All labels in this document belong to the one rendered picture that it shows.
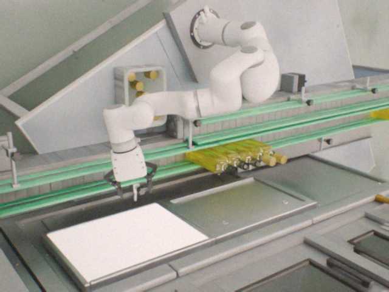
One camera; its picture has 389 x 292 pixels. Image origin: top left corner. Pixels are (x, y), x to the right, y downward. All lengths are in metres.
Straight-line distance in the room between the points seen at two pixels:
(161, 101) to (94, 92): 0.37
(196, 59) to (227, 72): 0.60
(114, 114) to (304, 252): 0.72
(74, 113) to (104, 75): 0.18
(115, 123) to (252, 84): 0.42
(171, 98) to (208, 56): 0.55
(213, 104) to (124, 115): 0.26
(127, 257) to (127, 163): 0.28
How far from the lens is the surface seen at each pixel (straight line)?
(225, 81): 1.33
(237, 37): 1.71
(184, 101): 1.38
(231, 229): 1.55
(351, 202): 1.85
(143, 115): 1.37
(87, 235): 1.54
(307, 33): 2.42
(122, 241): 1.49
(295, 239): 1.59
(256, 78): 1.42
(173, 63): 1.92
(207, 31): 1.85
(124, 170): 1.48
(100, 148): 1.75
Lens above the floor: 2.34
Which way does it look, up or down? 50 degrees down
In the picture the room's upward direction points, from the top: 114 degrees clockwise
